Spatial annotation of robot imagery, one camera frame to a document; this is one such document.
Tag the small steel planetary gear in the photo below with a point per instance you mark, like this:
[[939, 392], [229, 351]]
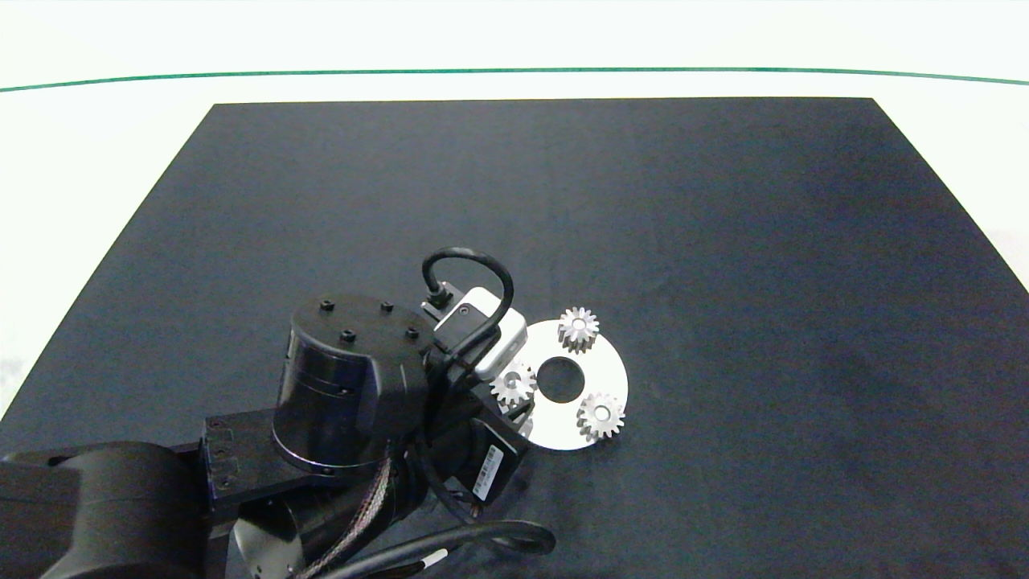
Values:
[[502, 387], [567, 326], [612, 416]]

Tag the round white carrier plate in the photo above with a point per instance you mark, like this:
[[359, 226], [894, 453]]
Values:
[[612, 374]]

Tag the dark table mat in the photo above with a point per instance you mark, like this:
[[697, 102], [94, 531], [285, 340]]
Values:
[[723, 241]]

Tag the thin green tape line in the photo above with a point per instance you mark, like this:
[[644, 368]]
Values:
[[514, 71]]

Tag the boxy silver wrist camera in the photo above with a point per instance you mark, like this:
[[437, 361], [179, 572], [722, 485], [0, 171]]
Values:
[[498, 338]]

